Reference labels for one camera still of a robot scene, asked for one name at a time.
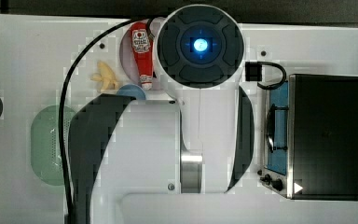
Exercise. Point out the black toaster oven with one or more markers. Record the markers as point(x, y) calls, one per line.
point(311, 138)

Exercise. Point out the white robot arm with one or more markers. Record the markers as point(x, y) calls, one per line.
point(199, 57)

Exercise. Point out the blue bowl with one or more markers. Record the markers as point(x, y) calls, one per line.
point(132, 91)

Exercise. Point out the peeled banana toy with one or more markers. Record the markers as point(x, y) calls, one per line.
point(106, 76)

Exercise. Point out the red ketchup bottle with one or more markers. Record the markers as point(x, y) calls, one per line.
point(141, 46)

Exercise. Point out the grey round plate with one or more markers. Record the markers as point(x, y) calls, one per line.
point(129, 64)

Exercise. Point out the green perforated colander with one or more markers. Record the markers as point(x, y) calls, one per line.
point(46, 159)

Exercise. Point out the black camera mount with cable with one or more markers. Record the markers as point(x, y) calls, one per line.
point(253, 72)

